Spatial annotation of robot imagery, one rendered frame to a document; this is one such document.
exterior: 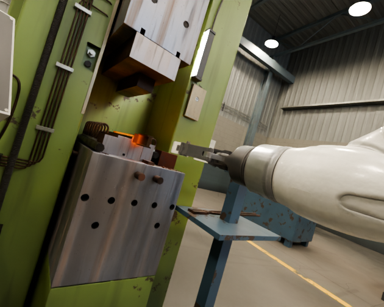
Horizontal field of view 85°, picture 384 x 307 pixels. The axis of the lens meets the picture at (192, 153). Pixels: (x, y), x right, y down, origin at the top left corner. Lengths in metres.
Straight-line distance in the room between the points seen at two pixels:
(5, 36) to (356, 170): 0.75
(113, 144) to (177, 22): 0.55
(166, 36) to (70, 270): 0.90
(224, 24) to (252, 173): 1.11
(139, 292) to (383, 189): 0.93
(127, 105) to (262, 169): 1.10
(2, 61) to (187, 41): 0.63
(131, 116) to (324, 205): 1.19
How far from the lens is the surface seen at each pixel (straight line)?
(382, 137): 0.42
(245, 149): 0.38
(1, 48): 0.71
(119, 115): 1.32
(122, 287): 0.99
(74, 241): 0.83
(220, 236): 0.78
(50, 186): 0.96
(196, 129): 1.15
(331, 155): 0.30
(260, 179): 0.34
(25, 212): 0.98
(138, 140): 0.83
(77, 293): 0.93
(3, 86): 0.66
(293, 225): 4.21
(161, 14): 0.96
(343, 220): 0.30
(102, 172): 0.76
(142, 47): 0.88
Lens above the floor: 0.98
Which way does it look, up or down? 2 degrees up
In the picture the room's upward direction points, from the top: 16 degrees clockwise
